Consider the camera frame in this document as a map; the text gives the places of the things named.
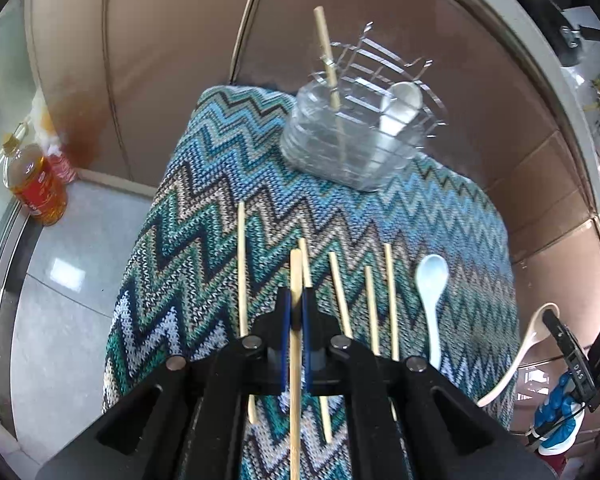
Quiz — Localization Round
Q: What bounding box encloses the red label packet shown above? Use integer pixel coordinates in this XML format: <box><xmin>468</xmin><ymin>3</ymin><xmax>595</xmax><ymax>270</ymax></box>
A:
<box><xmin>45</xmin><ymin>149</ymin><xmax>79</xmax><ymax>186</ymax></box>

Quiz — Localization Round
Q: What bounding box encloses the white ceramic spoon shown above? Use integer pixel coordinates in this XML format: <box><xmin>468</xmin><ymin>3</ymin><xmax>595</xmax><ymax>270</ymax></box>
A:
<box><xmin>377</xmin><ymin>81</ymin><xmax>424</xmax><ymax>137</ymax></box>
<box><xmin>414</xmin><ymin>254</ymin><xmax>450</xmax><ymax>370</ymax></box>

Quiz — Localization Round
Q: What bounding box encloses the beige ceramic spoon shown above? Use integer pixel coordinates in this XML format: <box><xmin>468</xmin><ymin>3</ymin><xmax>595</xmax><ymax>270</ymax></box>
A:
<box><xmin>476</xmin><ymin>302</ymin><xmax>561</xmax><ymax>408</ymax></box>

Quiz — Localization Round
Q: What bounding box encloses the cooking oil bottle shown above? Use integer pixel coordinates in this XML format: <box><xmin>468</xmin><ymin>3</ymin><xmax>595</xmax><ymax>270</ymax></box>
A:
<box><xmin>1</xmin><ymin>122</ymin><xmax>70</xmax><ymax>227</ymax></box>

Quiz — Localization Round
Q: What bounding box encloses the zigzag knitted cloth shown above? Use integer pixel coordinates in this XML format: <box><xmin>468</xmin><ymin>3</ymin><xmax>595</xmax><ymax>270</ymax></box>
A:
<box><xmin>102</xmin><ymin>85</ymin><xmax>518</xmax><ymax>480</ymax></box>

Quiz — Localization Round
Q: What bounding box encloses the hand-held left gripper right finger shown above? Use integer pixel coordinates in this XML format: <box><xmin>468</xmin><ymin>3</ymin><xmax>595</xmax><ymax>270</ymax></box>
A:
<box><xmin>302</xmin><ymin>287</ymin><xmax>556</xmax><ymax>480</ymax></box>

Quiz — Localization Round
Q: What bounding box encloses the glass sliding door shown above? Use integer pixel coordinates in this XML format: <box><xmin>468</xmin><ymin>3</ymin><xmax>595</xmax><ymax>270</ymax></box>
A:
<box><xmin>0</xmin><ymin>0</ymin><xmax>46</xmax><ymax>411</ymax></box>

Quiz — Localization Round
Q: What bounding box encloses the wooden chopstick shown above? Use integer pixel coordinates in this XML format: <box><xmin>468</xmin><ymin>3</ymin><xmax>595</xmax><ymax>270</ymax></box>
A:
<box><xmin>383</xmin><ymin>243</ymin><xmax>401</xmax><ymax>421</ymax></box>
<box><xmin>289</xmin><ymin>248</ymin><xmax>305</xmax><ymax>480</ymax></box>
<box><xmin>298</xmin><ymin>237</ymin><xmax>333</xmax><ymax>443</ymax></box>
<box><xmin>237</xmin><ymin>202</ymin><xmax>259</xmax><ymax>425</ymax></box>
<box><xmin>314</xmin><ymin>6</ymin><xmax>353</xmax><ymax>161</ymax></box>
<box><xmin>328</xmin><ymin>251</ymin><xmax>354</xmax><ymax>338</ymax></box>
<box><xmin>364</xmin><ymin>266</ymin><xmax>382</xmax><ymax>356</ymax></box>

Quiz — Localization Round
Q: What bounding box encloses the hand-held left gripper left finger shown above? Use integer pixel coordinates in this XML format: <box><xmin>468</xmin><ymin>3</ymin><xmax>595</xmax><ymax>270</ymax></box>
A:
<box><xmin>35</xmin><ymin>287</ymin><xmax>294</xmax><ymax>480</ymax></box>

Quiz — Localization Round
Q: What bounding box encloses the blue white sneaker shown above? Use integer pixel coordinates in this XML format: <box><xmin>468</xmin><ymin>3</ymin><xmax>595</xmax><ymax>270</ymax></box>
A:
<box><xmin>531</xmin><ymin>374</ymin><xmax>590</xmax><ymax>457</ymax></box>

